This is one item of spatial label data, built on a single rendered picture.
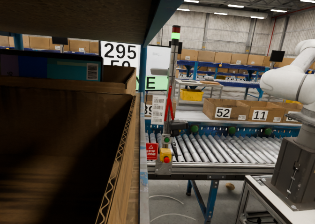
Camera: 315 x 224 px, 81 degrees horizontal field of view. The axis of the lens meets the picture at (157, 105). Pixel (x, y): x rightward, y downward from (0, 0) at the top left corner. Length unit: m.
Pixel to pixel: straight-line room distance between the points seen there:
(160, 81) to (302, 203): 1.08
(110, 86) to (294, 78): 1.06
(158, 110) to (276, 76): 0.71
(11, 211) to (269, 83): 1.22
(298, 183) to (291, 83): 0.54
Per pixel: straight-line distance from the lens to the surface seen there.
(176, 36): 1.17
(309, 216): 1.36
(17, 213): 0.22
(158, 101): 1.19
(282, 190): 1.41
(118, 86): 0.32
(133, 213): 0.21
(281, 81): 1.24
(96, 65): 0.39
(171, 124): 1.19
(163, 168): 1.40
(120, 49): 1.18
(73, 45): 6.61
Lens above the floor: 1.49
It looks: 15 degrees down
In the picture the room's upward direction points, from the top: 5 degrees clockwise
